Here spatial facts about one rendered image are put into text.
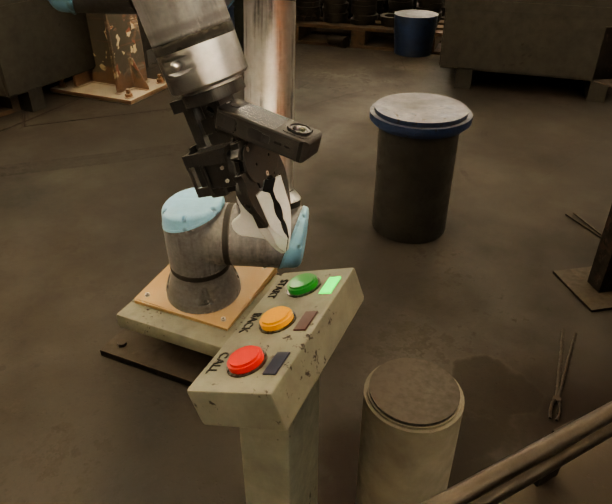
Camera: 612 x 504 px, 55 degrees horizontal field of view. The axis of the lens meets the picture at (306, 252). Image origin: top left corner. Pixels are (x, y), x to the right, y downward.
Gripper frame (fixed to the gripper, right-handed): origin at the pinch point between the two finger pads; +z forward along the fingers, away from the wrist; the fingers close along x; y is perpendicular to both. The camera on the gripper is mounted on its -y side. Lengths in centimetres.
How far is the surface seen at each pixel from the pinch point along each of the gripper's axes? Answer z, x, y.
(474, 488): 1.9, 31.5, -28.0
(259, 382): 6.6, 17.9, -3.3
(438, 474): 29.8, 7.1, -13.8
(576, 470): 10.5, 21.8, -32.0
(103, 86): -13, -206, 224
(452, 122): 22, -116, 8
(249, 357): 5.5, 15.4, -1.1
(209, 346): 40, -31, 52
